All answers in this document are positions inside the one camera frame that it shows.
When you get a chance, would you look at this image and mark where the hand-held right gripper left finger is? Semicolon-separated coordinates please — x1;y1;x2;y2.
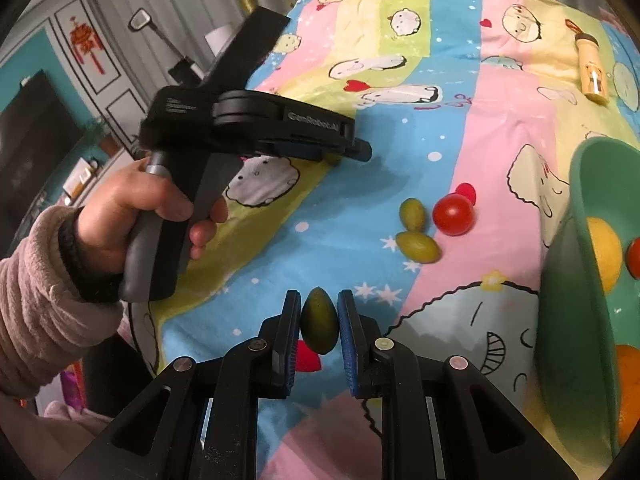
60;289;302;480

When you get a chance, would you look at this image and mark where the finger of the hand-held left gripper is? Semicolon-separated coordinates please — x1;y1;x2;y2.
272;136;373;163

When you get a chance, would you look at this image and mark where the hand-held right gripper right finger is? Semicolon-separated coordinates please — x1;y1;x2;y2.
337;289;576;480

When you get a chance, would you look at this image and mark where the green olive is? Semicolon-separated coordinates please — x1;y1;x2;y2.
395;231;442;264
399;198;427;232
300;286;341;356

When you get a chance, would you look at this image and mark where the green bowl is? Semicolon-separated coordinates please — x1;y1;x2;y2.
534;136;640;466

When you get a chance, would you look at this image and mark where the orange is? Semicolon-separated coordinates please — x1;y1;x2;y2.
614;344;640;443

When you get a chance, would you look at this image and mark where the red cherry tomato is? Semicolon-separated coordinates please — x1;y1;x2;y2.
432;194;476;237
625;239;640;280

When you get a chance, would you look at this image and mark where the person's left forearm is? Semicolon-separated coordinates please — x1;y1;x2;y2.
0;205;126;401

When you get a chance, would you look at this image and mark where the person's left hand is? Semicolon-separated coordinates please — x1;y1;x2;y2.
75;156;229;273

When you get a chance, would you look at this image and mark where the striped cartoon printed blanket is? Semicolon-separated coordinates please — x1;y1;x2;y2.
127;0;640;480

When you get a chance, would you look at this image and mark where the white box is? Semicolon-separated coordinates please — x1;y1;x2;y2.
205;25;237;58

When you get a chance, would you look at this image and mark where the green potted plant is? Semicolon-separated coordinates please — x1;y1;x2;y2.
85;120;118;156

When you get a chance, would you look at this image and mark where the black floor lamp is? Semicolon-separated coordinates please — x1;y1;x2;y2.
129;9;211;86

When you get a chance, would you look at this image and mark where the black television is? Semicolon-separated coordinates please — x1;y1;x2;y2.
0;70;85;241

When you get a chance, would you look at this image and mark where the black wrist band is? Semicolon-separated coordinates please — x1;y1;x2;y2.
57;210;123;303

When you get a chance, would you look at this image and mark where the person's clothed leg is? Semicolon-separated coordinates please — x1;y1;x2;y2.
0;395;108;480

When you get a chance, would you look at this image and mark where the yellow lemon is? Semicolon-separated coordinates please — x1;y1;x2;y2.
585;216;623;295

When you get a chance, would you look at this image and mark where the yellow printed flask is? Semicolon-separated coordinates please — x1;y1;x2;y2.
565;19;610;105

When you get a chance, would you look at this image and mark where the red knot wall ornament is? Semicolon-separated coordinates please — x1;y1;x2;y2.
69;16;105;77

